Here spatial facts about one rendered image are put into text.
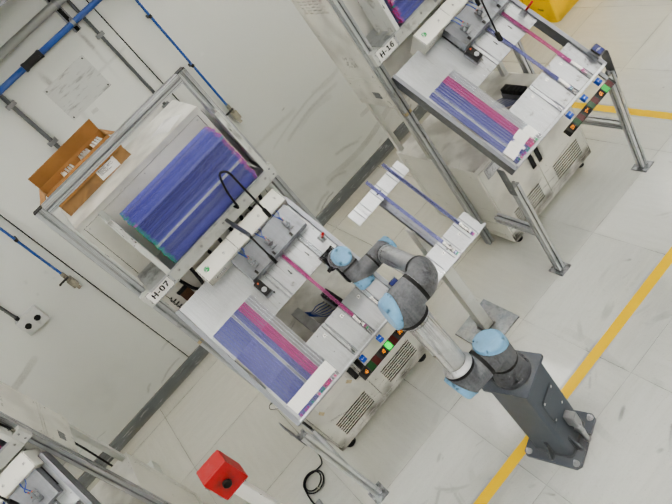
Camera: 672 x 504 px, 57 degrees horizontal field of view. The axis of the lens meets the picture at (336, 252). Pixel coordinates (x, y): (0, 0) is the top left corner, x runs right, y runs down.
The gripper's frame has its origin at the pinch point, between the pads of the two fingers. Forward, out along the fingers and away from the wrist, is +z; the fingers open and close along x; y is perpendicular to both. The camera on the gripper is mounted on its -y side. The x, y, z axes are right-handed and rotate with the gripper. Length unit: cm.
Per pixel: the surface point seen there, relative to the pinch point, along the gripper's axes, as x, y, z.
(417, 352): -3, -67, 51
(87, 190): 46, 98, 4
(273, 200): -3.9, 38.0, 2.9
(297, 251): 5.4, 15.4, 5.1
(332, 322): 18.9, -15.7, -3.2
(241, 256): 23.4, 31.7, 3.2
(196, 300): 50, 33, 10
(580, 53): -152, -20, -5
